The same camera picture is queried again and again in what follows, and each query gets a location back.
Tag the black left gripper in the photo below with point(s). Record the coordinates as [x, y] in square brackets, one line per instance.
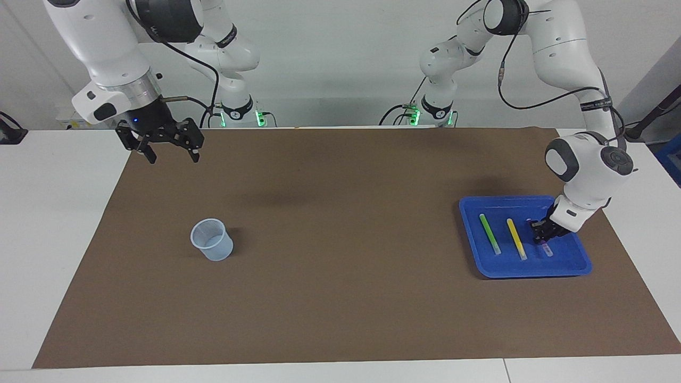
[553, 226]

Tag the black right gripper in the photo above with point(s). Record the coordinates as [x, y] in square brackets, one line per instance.
[149, 117]

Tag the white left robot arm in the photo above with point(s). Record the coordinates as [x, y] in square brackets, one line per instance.
[558, 48]

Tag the black stand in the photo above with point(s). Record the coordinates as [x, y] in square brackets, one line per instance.
[636, 130]

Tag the blue crate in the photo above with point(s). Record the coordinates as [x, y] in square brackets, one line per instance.
[671, 162]

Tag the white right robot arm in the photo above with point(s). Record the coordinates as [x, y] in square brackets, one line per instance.
[106, 42]

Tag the green pen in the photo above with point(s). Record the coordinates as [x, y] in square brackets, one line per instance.
[489, 234]

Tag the white electrical socket box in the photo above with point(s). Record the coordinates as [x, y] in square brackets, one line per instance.
[66, 119]

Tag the brown table mat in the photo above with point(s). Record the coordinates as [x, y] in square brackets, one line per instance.
[346, 266]

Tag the yellow pen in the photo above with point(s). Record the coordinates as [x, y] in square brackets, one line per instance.
[516, 239]

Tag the blue plastic tray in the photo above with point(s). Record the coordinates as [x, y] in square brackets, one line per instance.
[564, 260]

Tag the clear plastic cup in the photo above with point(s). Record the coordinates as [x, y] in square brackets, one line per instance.
[213, 250]

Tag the purple pen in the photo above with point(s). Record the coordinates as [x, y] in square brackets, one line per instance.
[547, 250]

